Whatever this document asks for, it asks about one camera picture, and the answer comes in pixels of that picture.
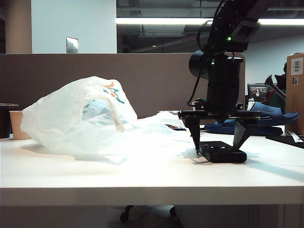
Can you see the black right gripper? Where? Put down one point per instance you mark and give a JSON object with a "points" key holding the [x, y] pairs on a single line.
{"points": [[222, 99]]}

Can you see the black power bank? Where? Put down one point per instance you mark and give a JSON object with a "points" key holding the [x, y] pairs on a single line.
{"points": [[223, 156]]}

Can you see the white plastic shopping bag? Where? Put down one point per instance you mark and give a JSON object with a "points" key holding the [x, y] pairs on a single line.
{"points": [[71, 118]]}

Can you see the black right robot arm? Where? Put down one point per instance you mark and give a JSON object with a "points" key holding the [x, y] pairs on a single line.
{"points": [[223, 69]]}

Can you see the black computer monitor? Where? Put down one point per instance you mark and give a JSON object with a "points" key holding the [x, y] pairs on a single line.
{"points": [[257, 90]]}

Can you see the dark chair with clothes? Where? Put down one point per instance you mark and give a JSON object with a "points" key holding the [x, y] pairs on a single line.
{"points": [[276, 99]]}

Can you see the black desk mat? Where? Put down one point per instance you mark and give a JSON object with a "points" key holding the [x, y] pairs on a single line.
{"points": [[285, 141]]}

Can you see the brown desk divider panel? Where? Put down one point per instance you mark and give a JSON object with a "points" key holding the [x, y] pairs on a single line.
{"points": [[154, 83]]}

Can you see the brown cardboard box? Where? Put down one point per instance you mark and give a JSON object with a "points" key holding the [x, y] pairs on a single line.
{"points": [[295, 99]]}

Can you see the long ceiling light strip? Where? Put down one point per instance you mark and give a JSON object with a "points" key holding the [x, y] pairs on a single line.
{"points": [[166, 21]]}

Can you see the beige paper cup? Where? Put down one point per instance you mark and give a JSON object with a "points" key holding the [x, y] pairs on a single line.
{"points": [[16, 128]]}

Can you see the black cylindrical container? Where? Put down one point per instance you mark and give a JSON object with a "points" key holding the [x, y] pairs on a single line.
{"points": [[4, 123]]}

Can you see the metal wall switch plate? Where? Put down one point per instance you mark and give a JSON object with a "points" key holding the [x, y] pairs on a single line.
{"points": [[72, 45]]}

